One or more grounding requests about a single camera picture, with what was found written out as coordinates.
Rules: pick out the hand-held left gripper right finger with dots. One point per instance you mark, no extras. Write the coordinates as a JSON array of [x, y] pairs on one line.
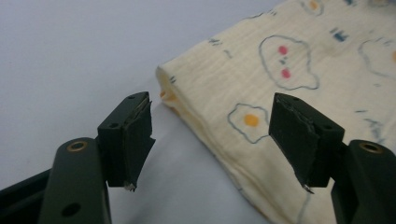
[[303, 140]]

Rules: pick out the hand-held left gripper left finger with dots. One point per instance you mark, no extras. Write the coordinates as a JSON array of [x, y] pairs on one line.
[[127, 140]]

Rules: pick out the cream cloth with egg print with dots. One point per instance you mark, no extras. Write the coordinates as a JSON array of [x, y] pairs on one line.
[[280, 93]]

